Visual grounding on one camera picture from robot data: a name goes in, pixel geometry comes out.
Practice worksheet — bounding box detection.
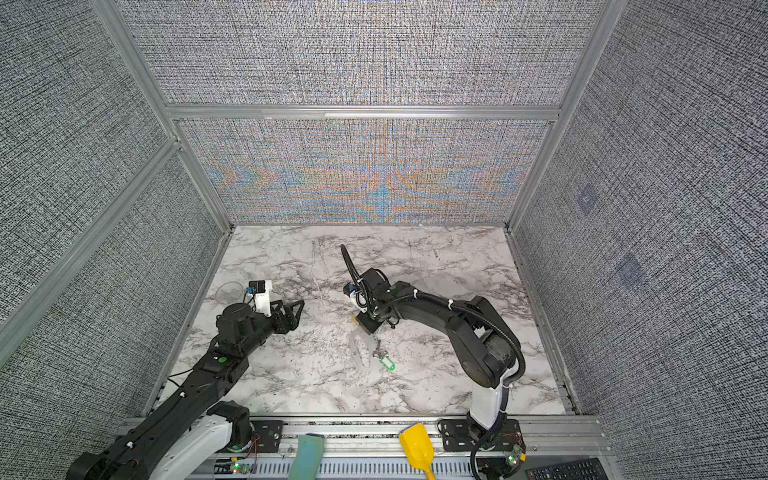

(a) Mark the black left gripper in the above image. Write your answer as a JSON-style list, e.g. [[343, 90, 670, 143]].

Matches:
[[242, 298, 305, 358]]

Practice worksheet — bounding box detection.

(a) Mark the green key tag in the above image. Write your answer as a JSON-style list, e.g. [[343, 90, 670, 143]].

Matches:
[[379, 356, 396, 372]]

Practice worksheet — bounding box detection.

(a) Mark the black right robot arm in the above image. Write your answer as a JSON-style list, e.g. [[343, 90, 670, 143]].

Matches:
[[343, 268, 527, 441]]

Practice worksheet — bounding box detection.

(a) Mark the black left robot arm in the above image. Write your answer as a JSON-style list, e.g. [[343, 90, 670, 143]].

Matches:
[[66, 300, 305, 479]]

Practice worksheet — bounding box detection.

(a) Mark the clear plastic cup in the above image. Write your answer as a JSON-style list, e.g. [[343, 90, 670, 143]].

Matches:
[[214, 281, 245, 314]]

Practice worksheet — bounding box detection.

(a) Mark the yellow plastic scoop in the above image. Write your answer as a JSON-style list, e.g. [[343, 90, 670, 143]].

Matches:
[[399, 423, 436, 480]]

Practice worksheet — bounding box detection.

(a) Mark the teal green sponge block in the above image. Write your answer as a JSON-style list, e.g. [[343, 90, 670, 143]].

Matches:
[[288, 433, 325, 480]]

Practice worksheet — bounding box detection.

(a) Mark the black remote keyboard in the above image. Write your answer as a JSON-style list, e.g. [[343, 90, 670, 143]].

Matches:
[[526, 458, 608, 480]]

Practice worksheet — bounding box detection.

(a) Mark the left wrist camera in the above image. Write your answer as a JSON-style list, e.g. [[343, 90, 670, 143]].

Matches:
[[246, 280, 272, 317]]

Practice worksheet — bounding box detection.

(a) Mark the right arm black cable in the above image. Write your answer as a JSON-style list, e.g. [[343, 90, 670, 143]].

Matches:
[[339, 243, 364, 287]]

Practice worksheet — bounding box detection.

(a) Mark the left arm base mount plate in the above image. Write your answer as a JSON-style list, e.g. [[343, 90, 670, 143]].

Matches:
[[222, 420, 285, 455]]

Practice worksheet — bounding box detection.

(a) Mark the aluminium front rail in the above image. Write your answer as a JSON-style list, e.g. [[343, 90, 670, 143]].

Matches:
[[119, 413, 619, 480]]

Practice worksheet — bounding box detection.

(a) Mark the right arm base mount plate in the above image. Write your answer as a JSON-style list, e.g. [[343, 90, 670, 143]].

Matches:
[[437, 417, 527, 453]]

